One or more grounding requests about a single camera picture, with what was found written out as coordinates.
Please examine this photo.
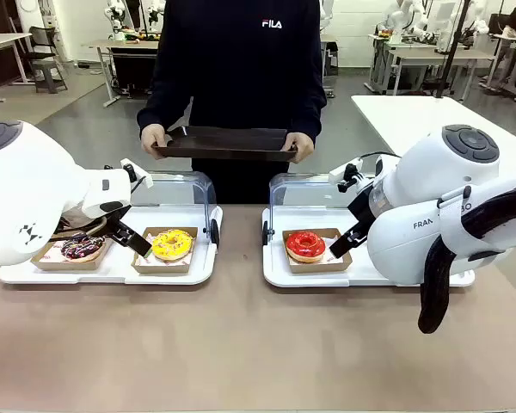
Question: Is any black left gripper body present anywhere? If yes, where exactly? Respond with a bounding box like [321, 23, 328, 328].
[105, 206, 134, 228]

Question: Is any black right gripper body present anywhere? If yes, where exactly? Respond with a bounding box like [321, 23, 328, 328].
[347, 182, 378, 225]

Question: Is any yellow glazed donut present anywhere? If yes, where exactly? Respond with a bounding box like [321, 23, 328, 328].
[151, 229, 194, 262]

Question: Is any brown cardboard donut box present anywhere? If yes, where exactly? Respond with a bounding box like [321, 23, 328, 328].
[131, 226, 199, 275]
[282, 227, 353, 275]
[30, 234, 114, 272]

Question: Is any dark brown serving tray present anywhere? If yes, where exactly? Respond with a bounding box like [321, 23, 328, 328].
[150, 125, 298, 163]

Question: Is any red glazed donut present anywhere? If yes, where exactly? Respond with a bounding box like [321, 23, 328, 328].
[285, 231, 327, 263]

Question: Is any chocolate donut with coloured sprinkles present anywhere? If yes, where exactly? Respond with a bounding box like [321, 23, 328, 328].
[61, 233, 107, 262]

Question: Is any person's navy sweater torso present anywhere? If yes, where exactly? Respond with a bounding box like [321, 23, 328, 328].
[136, 0, 328, 206]

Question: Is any person's right hand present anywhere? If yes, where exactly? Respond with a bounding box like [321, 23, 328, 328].
[140, 123, 174, 161]

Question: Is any person's left hand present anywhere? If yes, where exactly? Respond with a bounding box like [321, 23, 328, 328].
[283, 132, 316, 164]

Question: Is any white plastic display tray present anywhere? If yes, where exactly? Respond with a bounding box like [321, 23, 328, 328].
[261, 207, 476, 288]
[0, 204, 224, 287]

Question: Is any clear plastic tray lid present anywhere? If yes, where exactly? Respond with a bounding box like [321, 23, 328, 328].
[131, 170, 220, 250]
[261, 172, 371, 247]

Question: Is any white side table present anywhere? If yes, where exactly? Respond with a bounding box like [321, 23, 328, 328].
[351, 94, 516, 164]

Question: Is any grey lab table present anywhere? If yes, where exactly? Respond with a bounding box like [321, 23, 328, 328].
[369, 33, 495, 96]

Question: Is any beige lab table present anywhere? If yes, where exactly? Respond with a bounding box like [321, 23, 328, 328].
[88, 39, 161, 108]

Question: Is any black stand pole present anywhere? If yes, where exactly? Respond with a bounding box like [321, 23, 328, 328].
[433, 0, 474, 98]

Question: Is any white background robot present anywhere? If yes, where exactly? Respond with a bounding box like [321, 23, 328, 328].
[105, 0, 129, 42]

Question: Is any light wooden desk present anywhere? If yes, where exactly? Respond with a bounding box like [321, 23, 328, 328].
[0, 32, 34, 102]

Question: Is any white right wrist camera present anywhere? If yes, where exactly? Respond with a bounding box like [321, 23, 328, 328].
[328, 157, 366, 194]

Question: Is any black cable sleeve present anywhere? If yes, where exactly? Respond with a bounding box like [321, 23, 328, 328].
[417, 180, 516, 335]

